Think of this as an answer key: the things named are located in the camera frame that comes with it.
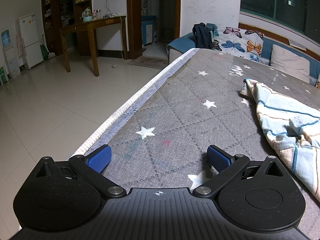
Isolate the broom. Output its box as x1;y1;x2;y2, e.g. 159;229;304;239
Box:
40;34;57;60

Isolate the blue cabinet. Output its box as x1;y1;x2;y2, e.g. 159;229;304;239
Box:
141;15;158;46

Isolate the green white carton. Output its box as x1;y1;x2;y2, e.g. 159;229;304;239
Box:
0;66;9;85

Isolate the beige pillow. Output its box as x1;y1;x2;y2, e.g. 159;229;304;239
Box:
270;44;312;83

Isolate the white cable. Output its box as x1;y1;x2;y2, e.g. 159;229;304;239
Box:
119;15;128;60

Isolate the pink hanging cloth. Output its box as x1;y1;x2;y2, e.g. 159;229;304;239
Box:
15;20;25;67

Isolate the grey star quilted table cover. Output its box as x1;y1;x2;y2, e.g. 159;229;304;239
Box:
67;47;320;240

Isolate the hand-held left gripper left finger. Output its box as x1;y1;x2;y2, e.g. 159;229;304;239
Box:
32;144;127;200

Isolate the white refrigerator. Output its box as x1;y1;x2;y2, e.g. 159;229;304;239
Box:
19;12;44;70

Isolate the water dispenser with bottle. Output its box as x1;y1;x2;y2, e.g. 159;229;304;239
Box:
1;29;21;78

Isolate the striped light blue sweater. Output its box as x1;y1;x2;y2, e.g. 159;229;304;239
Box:
240;78;320;202

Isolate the wooden shelf cabinet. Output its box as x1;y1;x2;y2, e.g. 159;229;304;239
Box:
41;0;92;55

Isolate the grey book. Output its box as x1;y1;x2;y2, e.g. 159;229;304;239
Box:
287;39;307;50

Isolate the mint green kettle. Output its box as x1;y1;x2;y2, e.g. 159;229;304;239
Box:
81;8;93;23

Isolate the dark window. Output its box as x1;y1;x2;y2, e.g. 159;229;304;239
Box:
239;0;320;37

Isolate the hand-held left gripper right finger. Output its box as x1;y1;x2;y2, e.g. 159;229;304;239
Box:
193;144;288;199

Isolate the dark blue backpack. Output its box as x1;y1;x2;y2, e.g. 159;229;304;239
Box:
192;23;216;50

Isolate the patterned door mat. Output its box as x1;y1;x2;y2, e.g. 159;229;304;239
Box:
125;56;170;71

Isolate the wooden door frame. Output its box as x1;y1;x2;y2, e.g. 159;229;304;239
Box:
126;0;182;60

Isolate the wooden desk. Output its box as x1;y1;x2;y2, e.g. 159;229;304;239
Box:
59;15;129;77

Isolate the blue sofa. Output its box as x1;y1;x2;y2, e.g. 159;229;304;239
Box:
166;22;320;89

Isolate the butterfly print cushion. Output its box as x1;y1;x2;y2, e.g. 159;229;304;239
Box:
212;26;265;63

